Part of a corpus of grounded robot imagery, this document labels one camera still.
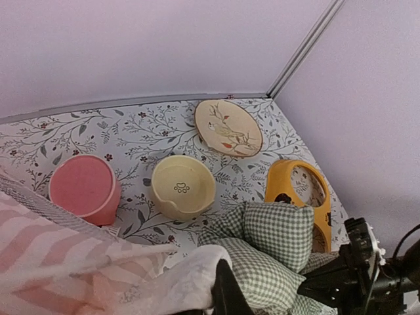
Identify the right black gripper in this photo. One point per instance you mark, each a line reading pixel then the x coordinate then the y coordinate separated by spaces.
pixel 358 288

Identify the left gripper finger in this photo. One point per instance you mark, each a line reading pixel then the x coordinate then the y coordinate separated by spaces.
pixel 228 298

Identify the green checkered cushion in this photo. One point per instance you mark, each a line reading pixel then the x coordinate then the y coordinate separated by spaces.
pixel 270 246

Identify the pink striped pet tent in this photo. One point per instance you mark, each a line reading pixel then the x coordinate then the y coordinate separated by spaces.
pixel 55 263

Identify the cream pet bowl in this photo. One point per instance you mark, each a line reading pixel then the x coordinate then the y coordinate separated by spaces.
pixel 182 187

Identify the pink pet bowl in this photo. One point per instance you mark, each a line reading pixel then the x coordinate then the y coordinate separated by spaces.
pixel 87 187

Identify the yellow bowl stand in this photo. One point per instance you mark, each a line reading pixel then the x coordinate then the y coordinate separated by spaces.
pixel 299 183

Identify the beige bowl behind cushion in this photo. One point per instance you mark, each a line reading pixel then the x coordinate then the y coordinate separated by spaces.
pixel 228 128

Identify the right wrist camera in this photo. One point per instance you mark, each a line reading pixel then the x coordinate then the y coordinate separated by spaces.
pixel 364 245

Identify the right aluminium frame post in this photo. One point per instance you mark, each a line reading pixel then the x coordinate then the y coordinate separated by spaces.
pixel 303 50

